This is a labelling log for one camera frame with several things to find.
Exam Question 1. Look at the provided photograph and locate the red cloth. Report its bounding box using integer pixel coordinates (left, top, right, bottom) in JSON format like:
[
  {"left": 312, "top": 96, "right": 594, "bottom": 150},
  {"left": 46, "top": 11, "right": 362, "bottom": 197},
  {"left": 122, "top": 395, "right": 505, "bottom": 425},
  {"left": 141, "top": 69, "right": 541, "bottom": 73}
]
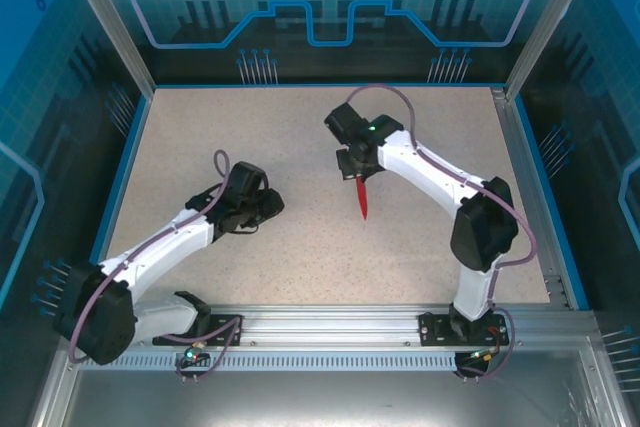
[{"left": 353, "top": 177, "right": 371, "bottom": 222}]

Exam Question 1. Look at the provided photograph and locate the sheet metal tray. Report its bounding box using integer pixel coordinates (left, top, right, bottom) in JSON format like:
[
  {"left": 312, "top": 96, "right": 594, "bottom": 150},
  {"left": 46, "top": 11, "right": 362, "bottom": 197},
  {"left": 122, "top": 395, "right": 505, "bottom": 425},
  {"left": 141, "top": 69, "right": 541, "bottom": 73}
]
[{"left": 29, "top": 336, "right": 631, "bottom": 427}]

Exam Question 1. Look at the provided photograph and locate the blue table edge strip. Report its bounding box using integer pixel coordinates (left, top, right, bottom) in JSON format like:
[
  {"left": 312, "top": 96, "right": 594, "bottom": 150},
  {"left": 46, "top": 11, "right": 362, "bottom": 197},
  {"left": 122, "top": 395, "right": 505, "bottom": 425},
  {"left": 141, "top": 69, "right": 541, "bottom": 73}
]
[
  {"left": 514, "top": 95, "right": 592, "bottom": 312},
  {"left": 74, "top": 94, "right": 154, "bottom": 312}
]

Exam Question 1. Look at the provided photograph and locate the small green LED connector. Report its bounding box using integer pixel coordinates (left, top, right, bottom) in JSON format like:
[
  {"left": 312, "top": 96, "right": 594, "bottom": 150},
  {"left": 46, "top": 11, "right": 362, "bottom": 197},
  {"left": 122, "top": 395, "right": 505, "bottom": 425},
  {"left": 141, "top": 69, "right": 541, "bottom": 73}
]
[
  {"left": 182, "top": 341, "right": 209, "bottom": 363},
  {"left": 467, "top": 346, "right": 501, "bottom": 363}
]

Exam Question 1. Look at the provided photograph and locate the blue printed side panel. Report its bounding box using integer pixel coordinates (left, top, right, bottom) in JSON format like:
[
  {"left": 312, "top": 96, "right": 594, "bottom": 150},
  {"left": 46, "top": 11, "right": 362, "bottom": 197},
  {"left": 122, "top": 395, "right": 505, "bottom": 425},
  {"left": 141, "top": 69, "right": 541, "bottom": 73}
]
[
  {"left": 0, "top": 0, "right": 154, "bottom": 328},
  {"left": 504, "top": 0, "right": 640, "bottom": 398}
]

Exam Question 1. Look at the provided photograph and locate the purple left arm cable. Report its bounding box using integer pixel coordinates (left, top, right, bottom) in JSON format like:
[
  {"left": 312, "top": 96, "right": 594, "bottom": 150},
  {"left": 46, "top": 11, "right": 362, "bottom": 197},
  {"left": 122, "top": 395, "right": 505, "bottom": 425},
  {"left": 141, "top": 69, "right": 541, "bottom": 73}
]
[{"left": 67, "top": 149, "right": 245, "bottom": 384}]

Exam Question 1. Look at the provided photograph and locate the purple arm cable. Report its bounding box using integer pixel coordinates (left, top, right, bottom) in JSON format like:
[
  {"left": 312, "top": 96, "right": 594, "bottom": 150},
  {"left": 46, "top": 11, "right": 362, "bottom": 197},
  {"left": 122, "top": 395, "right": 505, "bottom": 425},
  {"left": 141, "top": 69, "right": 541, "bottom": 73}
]
[
  {"left": 67, "top": 149, "right": 245, "bottom": 384},
  {"left": 347, "top": 84, "right": 540, "bottom": 384}
]

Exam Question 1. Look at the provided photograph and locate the long aluminium base rail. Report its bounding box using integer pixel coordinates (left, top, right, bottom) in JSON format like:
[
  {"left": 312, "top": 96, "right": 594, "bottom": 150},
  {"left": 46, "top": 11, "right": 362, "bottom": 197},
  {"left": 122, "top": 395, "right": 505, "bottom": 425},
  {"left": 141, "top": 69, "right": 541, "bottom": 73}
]
[{"left": 64, "top": 304, "right": 599, "bottom": 346}]

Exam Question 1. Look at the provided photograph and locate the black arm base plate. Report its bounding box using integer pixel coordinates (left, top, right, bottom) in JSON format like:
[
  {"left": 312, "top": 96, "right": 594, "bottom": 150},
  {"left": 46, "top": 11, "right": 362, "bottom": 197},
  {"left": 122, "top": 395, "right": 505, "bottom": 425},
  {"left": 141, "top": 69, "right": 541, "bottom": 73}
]
[
  {"left": 152, "top": 313, "right": 245, "bottom": 348},
  {"left": 418, "top": 311, "right": 506, "bottom": 348}
]

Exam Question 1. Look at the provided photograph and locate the slotted grey cable duct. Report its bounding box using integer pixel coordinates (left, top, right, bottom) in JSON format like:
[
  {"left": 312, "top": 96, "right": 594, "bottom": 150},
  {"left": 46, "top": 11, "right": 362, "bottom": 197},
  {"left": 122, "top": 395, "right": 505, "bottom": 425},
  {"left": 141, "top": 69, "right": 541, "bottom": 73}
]
[{"left": 77, "top": 352, "right": 461, "bottom": 372}]

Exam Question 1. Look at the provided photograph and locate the aluminium side rail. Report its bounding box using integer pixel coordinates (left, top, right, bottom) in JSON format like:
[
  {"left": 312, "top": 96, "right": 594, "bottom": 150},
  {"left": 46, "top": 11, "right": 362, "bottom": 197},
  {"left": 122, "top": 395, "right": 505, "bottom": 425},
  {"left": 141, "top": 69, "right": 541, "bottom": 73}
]
[{"left": 490, "top": 86, "right": 574, "bottom": 309}]

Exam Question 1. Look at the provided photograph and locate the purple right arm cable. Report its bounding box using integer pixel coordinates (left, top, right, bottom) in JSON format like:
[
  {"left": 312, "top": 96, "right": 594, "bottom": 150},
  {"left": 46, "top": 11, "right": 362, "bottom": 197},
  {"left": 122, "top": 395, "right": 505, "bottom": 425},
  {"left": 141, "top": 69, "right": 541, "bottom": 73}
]
[{"left": 347, "top": 84, "right": 540, "bottom": 384}]

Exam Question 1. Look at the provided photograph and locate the aluminium frame post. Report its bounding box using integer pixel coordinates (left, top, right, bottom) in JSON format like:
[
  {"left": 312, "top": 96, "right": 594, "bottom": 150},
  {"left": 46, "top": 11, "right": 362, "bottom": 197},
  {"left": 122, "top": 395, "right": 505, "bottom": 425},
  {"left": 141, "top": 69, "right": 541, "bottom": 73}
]
[
  {"left": 55, "top": 0, "right": 157, "bottom": 98},
  {"left": 503, "top": 0, "right": 597, "bottom": 101}
]

